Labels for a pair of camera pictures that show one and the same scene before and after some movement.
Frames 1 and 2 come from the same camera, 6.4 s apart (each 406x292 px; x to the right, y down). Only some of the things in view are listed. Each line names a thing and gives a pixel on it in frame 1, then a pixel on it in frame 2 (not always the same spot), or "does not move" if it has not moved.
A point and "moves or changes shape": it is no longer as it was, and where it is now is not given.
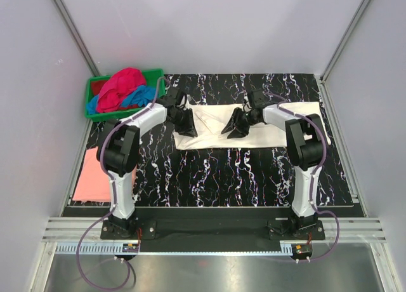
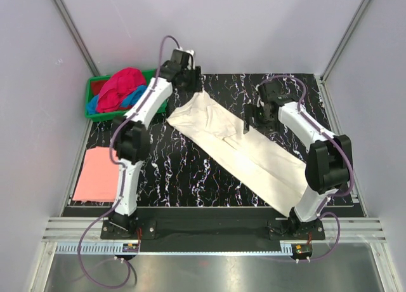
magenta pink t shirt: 117,87 does not move
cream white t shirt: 209,121 moves or changes shape
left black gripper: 188,128 -> 195,86
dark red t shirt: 96,86 does not move
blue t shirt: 142,96 does not move
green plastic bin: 151,79 does not move
